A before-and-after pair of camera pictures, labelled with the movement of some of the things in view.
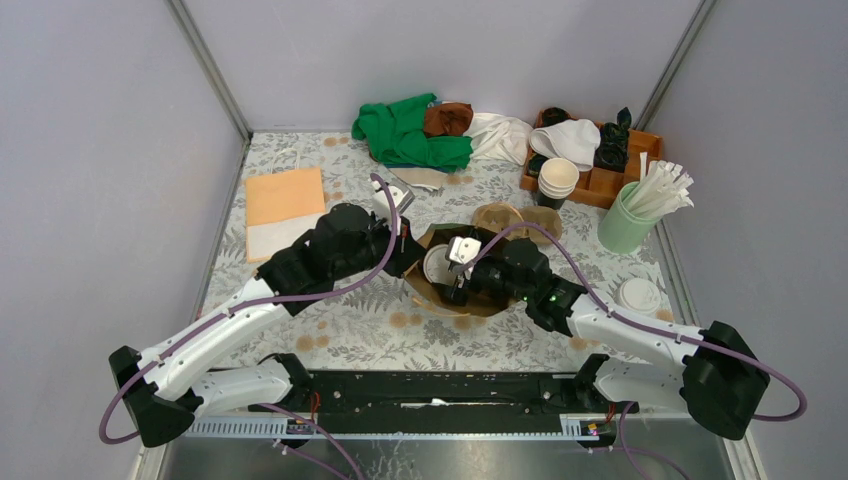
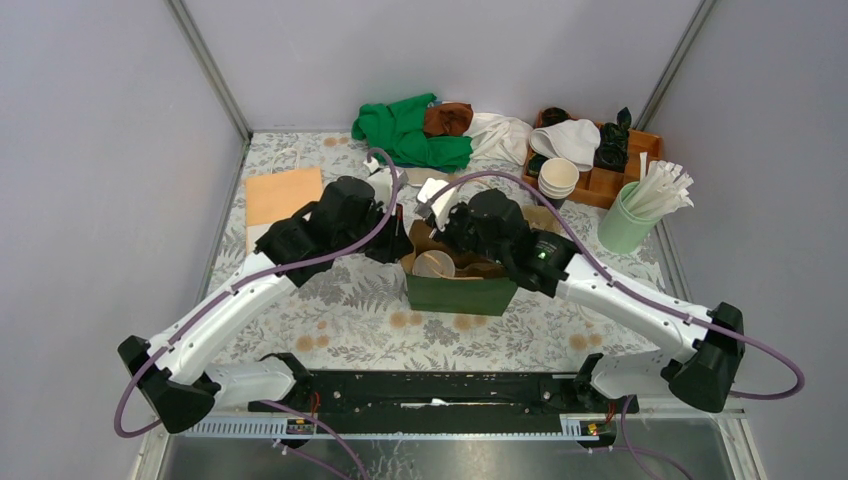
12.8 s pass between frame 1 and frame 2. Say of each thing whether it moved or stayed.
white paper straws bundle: stayed
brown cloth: stayed
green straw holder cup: stayed
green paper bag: moved
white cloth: stayed
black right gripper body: moved
